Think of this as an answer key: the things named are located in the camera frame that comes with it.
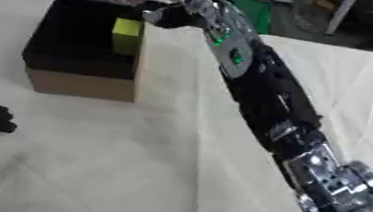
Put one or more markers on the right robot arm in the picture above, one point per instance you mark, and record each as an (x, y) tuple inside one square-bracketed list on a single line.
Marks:
[(273, 97)]

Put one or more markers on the green bag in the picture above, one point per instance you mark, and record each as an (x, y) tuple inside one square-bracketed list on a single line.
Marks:
[(254, 13)]

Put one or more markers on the yellow-green block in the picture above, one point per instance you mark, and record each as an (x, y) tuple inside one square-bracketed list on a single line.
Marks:
[(126, 35)]

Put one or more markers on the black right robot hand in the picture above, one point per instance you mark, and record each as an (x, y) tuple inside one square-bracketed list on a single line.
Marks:
[(174, 16)]

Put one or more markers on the tan cardboard box black inside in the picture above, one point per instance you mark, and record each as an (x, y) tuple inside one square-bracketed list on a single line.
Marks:
[(77, 65)]

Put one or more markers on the white furniture leg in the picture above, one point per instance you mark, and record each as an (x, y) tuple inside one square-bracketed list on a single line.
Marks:
[(341, 15)]

